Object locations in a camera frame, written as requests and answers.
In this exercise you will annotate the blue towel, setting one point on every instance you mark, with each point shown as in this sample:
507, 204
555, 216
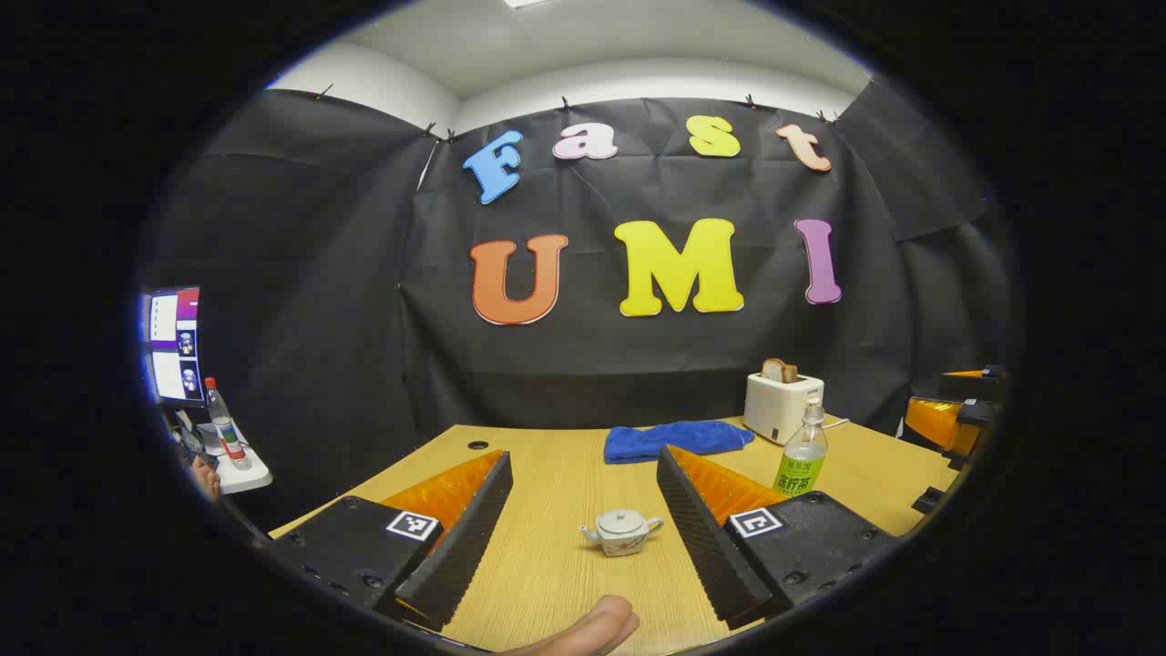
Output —
665, 440

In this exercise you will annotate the ceiling light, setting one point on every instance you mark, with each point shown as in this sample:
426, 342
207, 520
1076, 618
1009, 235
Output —
524, 3

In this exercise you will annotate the white toaster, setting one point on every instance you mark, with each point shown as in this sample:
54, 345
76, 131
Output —
774, 405

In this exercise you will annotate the red cap plastic bottle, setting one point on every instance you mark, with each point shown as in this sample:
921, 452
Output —
223, 428

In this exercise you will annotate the white ceramic teacup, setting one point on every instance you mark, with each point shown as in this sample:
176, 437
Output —
624, 546

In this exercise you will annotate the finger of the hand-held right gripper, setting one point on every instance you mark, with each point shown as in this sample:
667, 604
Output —
943, 424
979, 383

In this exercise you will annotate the small white side table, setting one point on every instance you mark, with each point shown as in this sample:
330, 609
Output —
250, 476

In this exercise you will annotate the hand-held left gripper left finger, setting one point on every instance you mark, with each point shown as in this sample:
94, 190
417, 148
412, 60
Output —
460, 547

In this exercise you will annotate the computer monitor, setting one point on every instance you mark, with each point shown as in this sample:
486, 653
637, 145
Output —
168, 319

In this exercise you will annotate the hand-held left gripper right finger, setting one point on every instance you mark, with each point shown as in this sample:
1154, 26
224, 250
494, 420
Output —
706, 538

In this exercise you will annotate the green label water bottle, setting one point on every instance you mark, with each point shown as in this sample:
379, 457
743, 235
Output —
802, 451

